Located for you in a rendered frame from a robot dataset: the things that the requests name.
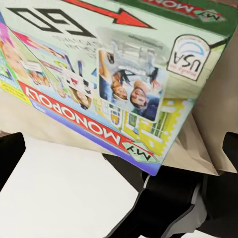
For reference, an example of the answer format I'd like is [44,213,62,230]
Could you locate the board game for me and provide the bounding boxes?
[0,0,238,176]

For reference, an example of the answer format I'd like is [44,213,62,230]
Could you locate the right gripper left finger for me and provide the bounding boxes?
[0,132,26,191]

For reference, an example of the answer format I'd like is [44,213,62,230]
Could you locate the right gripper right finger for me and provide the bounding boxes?
[222,132,238,171]

